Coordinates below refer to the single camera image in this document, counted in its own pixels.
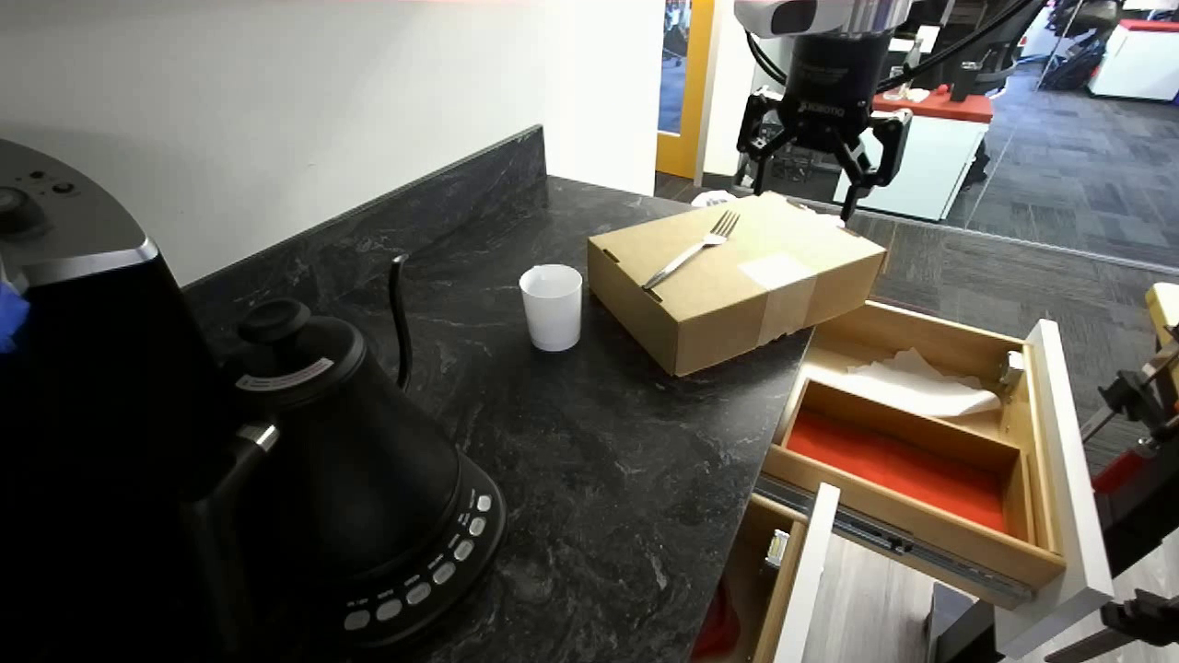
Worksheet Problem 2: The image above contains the black gooseneck kettle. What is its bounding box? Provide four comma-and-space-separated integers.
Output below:
232, 252, 477, 595

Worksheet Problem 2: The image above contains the white cabinet with red top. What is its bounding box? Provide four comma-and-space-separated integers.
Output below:
1088, 12, 1179, 104
833, 83, 1000, 225

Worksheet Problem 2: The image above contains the black coffee maker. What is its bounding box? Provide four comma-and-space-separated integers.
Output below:
0, 137, 273, 663

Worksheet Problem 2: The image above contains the small white cup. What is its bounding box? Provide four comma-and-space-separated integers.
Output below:
515, 260, 585, 357

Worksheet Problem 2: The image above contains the light wooden board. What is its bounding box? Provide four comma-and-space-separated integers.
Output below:
1142, 280, 1179, 361

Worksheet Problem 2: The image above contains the partly open wooden drawer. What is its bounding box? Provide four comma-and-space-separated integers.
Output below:
693, 479, 940, 663

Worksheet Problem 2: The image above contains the red drawer liner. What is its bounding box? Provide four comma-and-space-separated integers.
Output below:
784, 404, 1013, 535

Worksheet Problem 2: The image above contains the open wooden drawer white front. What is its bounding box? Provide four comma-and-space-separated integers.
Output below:
758, 298, 1122, 619

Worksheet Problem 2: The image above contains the white paper towel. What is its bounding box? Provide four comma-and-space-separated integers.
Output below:
833, 345, 1006, 422

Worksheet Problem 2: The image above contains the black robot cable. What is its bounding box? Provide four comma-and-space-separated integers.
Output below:
880, 0, 1045, 97

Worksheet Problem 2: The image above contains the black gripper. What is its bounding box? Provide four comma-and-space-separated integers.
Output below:
733, 33, 913, 225

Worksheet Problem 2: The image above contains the yellow door frame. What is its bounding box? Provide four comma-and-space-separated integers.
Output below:
654, 0, 717, 183

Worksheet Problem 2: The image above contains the blue object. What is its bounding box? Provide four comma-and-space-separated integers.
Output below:
0, 277, 28, 361

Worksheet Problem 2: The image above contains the black kettle base with buttons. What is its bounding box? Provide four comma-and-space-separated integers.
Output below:
328, 458, 509, 649

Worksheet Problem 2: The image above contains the brown cardboard box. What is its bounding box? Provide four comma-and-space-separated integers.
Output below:
585, 189, 888, 379

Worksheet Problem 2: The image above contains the black and red stand clamp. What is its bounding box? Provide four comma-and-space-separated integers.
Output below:
1088, 352, 1179, 583

